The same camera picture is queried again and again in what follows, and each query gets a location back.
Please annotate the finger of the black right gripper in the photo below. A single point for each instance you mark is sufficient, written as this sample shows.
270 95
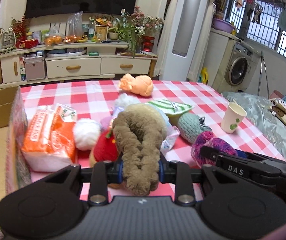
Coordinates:
256 168

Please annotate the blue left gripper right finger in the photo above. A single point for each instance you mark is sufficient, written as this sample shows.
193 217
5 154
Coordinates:
163 165

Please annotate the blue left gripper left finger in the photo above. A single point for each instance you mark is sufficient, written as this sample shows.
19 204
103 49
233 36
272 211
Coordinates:
117 170

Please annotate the capybara plush strawberry hood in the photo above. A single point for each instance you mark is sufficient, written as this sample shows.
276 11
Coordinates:
104 149

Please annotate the brown fuzzy plush slipper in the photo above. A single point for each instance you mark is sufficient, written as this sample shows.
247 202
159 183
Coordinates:
139 131

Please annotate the teal knitted slipper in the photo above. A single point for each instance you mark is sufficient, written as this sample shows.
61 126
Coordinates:
191 126

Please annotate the purple knitted slipper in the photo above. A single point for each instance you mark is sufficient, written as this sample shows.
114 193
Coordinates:
207 138

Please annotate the white fluffy pompom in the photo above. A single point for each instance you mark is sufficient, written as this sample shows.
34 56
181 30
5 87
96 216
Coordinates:
86 133

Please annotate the orange plush toy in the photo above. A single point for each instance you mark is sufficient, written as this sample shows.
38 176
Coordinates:
141 84

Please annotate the light blue fuzzy slipper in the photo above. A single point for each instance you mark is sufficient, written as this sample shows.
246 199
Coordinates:
165 117

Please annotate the purple printed tissue pack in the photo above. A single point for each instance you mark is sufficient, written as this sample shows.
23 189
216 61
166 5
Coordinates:
106 122

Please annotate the white paper cup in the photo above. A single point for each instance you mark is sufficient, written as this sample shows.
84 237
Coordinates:
232 117

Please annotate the green striped cloth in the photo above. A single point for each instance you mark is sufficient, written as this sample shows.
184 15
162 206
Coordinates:
173 110

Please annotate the orange tissue pack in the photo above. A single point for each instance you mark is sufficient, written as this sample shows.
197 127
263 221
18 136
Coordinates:
49 145

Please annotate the silver washing machine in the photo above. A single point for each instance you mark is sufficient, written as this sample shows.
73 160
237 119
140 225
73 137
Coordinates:
237 68

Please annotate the cream tv cabinet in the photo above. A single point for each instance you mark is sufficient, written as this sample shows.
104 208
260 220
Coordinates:
97 61

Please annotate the red vase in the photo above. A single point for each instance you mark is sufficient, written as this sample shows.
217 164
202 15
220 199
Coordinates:
147 43

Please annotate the pink storage box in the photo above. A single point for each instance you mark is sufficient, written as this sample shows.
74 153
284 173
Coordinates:
35 68

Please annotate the framed certificate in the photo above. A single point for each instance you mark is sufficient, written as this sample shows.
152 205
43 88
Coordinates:
101 32

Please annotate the potted flower plant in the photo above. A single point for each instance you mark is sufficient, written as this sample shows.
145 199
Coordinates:
132 27

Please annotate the purple plastic basin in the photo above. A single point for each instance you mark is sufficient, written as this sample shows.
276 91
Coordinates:
222 25

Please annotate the bag of oranges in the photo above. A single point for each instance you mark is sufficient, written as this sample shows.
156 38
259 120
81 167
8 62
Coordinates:
52 39

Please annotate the white standing air conditioner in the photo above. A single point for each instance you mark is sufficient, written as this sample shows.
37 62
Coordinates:
184 40

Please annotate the red gift box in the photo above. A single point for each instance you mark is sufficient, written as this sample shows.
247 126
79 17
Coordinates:
27 44

